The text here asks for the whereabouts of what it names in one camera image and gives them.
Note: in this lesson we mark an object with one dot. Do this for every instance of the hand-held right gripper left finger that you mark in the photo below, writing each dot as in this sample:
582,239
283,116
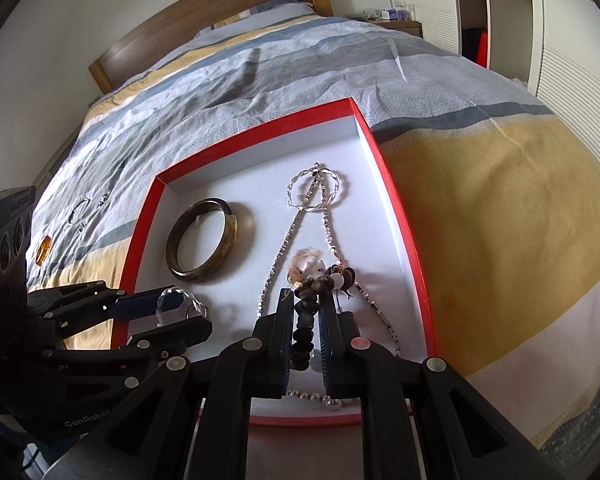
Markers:
280,340

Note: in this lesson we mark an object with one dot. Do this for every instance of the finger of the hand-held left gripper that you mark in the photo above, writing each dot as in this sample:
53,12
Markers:
190,330
140,305

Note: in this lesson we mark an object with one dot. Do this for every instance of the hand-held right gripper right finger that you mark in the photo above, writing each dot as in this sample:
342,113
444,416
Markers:
327,350

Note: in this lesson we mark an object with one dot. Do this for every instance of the dark brown bangle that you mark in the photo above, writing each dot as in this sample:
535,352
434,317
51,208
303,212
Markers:
171,255

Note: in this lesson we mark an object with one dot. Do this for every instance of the red cardboard box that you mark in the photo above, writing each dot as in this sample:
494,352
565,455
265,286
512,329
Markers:
260,180

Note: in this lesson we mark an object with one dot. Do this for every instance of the amber bangle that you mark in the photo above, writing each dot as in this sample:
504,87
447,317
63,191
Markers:
43,251

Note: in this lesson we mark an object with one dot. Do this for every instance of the wooden headboard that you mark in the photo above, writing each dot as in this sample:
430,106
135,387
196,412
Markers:
205,10

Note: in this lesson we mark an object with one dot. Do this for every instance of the grey pillow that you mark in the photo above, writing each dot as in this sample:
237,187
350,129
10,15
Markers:
280,10

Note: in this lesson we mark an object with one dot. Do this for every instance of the wooden nightstand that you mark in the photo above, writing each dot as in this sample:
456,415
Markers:
400,26

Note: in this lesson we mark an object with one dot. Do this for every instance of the red bag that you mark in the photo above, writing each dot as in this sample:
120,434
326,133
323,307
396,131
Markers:
476,47

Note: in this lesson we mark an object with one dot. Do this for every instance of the small white box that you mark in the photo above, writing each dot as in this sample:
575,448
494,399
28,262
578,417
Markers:
380,14

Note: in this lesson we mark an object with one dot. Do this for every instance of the purple box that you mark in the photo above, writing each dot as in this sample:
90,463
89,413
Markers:
398,12

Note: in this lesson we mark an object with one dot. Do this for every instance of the white wardrobe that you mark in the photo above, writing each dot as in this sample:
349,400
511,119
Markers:
555,20

